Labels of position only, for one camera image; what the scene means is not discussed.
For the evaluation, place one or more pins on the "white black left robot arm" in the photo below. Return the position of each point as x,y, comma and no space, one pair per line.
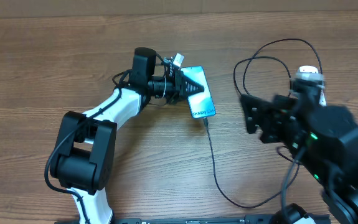
82,159

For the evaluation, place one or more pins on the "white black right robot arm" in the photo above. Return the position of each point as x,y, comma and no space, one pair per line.
324,139

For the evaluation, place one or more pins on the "white power strip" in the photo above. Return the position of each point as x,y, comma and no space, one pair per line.
311,73

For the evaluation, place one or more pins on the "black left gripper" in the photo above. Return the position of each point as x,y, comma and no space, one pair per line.
178,91

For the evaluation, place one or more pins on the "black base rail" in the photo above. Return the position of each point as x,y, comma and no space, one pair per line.
247,219

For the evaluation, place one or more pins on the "brown cardboard wall panel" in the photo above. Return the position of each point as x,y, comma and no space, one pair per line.
58,8

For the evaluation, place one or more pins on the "blue Galaxy smartphone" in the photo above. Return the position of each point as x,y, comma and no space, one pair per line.
201,105

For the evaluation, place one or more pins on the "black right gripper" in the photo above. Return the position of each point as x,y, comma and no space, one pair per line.
272,110

